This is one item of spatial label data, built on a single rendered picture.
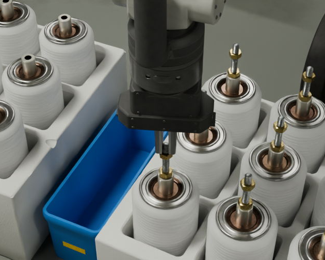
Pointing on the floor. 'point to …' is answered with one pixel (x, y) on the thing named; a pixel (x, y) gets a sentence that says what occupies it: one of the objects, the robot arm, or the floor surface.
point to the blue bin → (96, 188)
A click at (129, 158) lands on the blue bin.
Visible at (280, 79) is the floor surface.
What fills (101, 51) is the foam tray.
